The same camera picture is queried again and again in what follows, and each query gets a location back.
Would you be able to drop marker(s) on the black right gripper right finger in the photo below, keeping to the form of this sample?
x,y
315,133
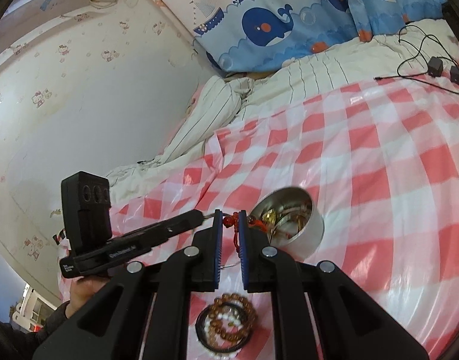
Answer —
x,y
318,311

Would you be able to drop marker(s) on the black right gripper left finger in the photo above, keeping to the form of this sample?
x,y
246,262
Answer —
x,y
143,311

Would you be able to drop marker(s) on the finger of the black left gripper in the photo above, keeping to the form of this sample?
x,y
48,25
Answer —
x,y
160,232

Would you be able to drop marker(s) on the person's left hand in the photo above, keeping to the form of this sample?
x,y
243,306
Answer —
x,y
81,291

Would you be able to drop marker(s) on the round silver metal tin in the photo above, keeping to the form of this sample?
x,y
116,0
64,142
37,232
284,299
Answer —
x,y
292,222

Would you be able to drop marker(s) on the white striped bed quilt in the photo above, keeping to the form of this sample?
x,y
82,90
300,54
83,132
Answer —
x,y
221,102

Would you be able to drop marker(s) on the red white checkered plastic cloth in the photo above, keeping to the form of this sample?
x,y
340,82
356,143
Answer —
x,y
381,162

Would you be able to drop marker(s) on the blue whale pattern curtain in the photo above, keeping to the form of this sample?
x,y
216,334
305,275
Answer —
x,y
262,35

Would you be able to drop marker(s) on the black left tracking camera box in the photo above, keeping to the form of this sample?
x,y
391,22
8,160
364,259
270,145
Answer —
x,y
85,206

